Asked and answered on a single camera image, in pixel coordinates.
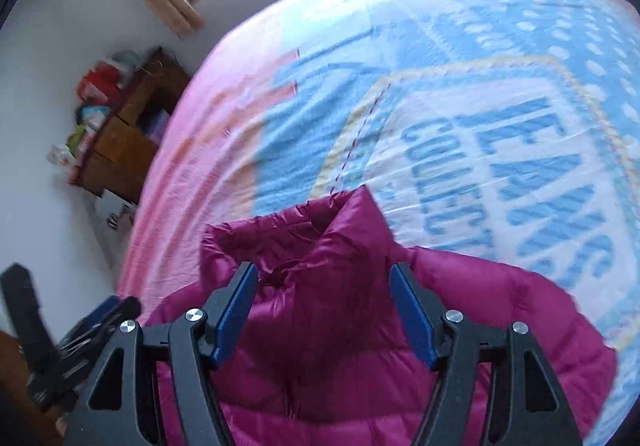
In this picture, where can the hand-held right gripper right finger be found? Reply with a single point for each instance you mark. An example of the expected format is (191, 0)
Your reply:
(412, 316)

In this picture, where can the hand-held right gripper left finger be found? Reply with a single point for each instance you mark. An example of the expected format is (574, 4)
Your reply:
(234, 308)

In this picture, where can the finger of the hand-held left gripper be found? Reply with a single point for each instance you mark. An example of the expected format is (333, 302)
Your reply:
(27, 316)
(107, 313)

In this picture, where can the magenta down jacket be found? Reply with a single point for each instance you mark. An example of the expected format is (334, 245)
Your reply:
(325, 276)

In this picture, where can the white paper bag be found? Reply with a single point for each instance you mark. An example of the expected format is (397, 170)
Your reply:
(116, 211)

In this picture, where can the wooden desk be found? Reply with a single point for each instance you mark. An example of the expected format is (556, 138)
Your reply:
(125, 150)

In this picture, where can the white box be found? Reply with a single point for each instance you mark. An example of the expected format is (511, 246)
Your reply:
(61, 154)

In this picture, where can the green cloth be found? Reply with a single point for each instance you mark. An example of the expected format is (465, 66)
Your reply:
(77, 138)

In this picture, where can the blue box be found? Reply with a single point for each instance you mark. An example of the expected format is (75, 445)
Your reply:
(157, 125)

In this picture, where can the red box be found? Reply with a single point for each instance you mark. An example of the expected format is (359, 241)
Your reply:
(97, 83)

